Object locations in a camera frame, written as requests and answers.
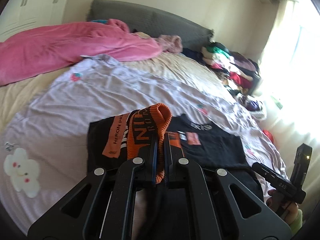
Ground black sweater orange patches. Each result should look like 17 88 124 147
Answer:
87 103 264 199

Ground pile of folded clothes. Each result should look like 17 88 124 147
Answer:
201 42 261 95

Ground right hand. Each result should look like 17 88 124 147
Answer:
266 189 299 225

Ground lilac strawberry print quilt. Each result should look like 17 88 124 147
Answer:
1 55 285 235

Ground dark navy garment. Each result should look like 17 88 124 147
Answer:
182 48 206 66

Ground pink fuzzy garment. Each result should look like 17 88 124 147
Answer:
156 35 183 54

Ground pink fleece blanket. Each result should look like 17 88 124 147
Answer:
1 19 162 86

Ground grey quilted headboard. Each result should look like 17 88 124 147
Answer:
86 0 214 51

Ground cream wardrobe cabinet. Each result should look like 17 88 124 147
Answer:
1 0 67 42

